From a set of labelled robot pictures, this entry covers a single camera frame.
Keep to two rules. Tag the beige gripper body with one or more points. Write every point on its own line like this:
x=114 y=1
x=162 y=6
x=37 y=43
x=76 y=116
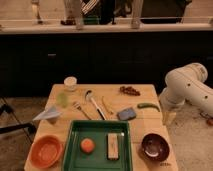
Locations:
x=168 y=117

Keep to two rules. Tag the dark maroon bowl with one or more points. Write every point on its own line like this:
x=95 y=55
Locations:
x=155 y=147

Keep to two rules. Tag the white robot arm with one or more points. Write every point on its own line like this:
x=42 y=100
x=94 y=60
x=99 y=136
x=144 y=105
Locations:
x=185 y=83

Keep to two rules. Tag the wooden rectangular block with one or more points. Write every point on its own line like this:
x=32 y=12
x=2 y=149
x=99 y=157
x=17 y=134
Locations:
x=112 y=146

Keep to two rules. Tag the yellow thin stick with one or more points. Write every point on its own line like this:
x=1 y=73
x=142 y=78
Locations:
x=107 y=106

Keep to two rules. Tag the orange fruit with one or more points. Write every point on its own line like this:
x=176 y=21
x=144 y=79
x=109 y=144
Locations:
x=87 y=145

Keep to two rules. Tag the metal fork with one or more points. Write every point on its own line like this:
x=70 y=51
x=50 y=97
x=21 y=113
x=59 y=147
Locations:
x=78 y=107

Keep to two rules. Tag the green plastic tray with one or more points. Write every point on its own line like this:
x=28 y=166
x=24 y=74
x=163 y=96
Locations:
x=97 y=130

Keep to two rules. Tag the small white cup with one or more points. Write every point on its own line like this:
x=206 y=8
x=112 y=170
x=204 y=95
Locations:
x=70 y=83

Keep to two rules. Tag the orange bowl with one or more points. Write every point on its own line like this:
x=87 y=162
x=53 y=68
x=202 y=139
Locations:
x=46 y=151

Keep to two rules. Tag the black stand leg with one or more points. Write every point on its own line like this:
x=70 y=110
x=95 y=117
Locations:
x=31 y=128

